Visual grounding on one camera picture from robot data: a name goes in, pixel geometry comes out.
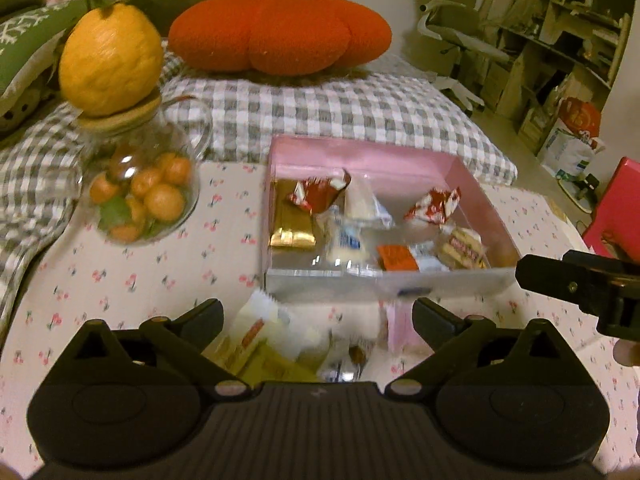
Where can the striped biscuit packet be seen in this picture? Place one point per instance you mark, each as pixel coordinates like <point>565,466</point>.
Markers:
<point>462,250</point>

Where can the pink snack packet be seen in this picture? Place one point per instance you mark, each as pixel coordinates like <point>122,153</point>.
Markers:
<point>405,327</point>

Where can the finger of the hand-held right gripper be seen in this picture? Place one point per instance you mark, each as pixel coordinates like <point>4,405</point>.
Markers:
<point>555,277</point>

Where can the brown plush toy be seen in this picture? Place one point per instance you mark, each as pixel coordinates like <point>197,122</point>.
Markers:
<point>22,107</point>

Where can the green snowflake pillow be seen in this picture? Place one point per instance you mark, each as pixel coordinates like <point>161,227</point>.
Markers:
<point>35,40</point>

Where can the pink cardboard box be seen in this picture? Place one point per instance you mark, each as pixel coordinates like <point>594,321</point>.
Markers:
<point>400,160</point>

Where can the red white paper bag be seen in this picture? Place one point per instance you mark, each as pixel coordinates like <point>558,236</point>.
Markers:
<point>575,135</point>

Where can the red plastic chair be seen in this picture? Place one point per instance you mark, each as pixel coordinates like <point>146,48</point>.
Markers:
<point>612,205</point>

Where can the large yellow citrus fruit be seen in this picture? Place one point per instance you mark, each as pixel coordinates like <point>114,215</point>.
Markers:
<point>110,57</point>

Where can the person's right hand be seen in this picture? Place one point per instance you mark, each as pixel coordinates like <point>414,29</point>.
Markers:
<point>627,354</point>

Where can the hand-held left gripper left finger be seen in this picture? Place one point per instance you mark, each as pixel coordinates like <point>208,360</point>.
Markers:
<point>207,317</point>

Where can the white blue cookie packet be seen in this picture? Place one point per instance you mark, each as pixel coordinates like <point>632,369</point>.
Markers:
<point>430,259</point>

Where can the floral tablecloth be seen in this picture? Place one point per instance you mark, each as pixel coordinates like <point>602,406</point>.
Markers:
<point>150,285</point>

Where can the white orange snack packet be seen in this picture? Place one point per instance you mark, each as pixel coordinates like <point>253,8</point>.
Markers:
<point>245,332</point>

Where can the yellow snack packet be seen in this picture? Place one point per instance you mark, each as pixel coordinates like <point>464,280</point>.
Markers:
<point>277,367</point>

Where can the glass jar of small oranges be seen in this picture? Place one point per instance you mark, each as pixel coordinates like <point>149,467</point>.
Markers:
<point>145,185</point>

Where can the clear packet with white snack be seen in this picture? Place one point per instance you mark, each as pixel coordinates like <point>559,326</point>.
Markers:
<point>365,205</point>

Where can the white office chair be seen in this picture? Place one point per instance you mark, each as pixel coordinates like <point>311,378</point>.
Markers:
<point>460,25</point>

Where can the orange pumpkin cushion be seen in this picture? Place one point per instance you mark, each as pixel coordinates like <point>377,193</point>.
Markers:
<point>280,32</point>

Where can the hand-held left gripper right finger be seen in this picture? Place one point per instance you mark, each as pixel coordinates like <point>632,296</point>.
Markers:
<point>426,317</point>

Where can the red white candy packet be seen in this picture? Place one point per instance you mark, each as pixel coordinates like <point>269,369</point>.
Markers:
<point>317,192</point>
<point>432,205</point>

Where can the gold foil snack packet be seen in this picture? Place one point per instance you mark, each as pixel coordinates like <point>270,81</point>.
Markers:
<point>292,220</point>

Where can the cluttered storage shelf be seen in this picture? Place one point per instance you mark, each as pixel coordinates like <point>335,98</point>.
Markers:
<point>560,25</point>

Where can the white blue snack packet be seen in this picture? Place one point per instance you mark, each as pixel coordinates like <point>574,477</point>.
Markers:
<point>347,240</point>

